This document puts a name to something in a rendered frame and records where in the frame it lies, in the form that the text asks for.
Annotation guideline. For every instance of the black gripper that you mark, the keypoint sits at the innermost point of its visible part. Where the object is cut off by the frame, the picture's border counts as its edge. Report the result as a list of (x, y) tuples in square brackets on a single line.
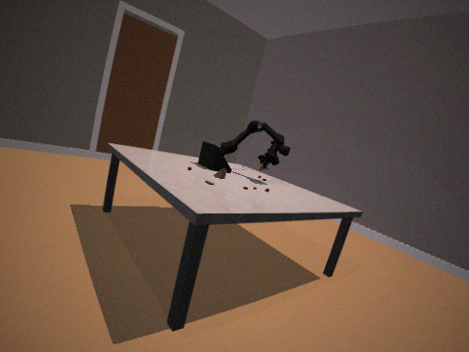
[(270, 156)]

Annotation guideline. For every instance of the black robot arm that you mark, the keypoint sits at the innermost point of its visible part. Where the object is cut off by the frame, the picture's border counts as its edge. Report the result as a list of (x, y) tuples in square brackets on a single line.
[(278, 142)]

